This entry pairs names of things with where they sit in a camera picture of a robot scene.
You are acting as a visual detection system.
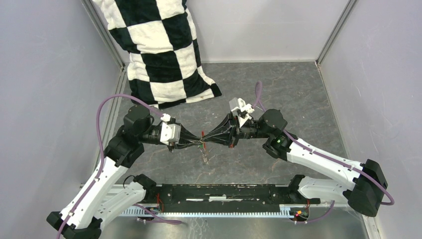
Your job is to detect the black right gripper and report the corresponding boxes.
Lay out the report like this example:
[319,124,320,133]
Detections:
[202,111,271,148]

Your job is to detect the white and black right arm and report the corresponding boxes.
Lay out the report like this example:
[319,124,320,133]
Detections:
[202,109,394,217]

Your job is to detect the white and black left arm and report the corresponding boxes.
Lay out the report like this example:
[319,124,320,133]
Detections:
[46,105,202,239]

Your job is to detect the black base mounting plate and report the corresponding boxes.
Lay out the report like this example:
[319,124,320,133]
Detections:
[140,184,321,213]

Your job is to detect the black white checkered cloth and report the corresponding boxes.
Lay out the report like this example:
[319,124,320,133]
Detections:
[96,0,222,109]

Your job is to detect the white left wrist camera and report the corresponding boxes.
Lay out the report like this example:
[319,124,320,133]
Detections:
[160,114,175,145]

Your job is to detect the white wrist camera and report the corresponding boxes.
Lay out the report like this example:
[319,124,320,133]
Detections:
[229,98,254,128]
[160,114,175,145]

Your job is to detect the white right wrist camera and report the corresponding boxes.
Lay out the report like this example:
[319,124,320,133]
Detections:
[229,98,254,128]

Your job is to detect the white slotted cable duct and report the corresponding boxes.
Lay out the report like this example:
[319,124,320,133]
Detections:
[86,206,298,219]

